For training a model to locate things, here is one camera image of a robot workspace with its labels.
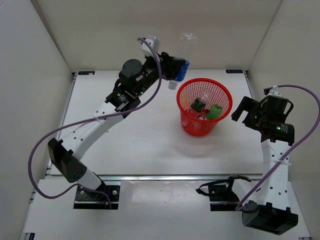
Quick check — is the red mesh plastic bin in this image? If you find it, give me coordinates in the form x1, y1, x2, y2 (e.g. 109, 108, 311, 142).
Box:
176, 78, 233, 137

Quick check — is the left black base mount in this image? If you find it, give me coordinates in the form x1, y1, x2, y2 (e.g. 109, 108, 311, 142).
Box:
73, 181, 121, 210

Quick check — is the green plastic bottle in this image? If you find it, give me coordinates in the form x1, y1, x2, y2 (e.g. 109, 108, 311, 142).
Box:
206, 104, 223, 120

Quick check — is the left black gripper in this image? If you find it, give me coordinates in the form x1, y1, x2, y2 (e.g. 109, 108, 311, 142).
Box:
134, 51, 184, 97

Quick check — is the pepsi label clear bottle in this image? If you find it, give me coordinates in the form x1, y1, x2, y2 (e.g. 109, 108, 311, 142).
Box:
186, 108, 209, 130

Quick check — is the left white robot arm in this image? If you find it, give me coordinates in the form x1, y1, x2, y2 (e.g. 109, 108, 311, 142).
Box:
48, 36, 189, 200

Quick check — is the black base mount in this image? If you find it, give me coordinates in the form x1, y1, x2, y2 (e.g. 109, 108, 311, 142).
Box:
73, 181, 121, 210
195, 174, 252, 212

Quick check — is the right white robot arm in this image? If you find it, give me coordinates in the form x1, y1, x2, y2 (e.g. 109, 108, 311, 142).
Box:
224, 87, 299, 236

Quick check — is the blue label clear bottle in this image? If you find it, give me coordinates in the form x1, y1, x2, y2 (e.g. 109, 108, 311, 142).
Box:
168, 33, 198, 90

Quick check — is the dark green label clear bottle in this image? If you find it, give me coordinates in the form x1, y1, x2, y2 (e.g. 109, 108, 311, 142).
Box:
191, 88, 214, 113

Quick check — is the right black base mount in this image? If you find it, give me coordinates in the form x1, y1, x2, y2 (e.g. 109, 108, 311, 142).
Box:
195, 174, 252, 212

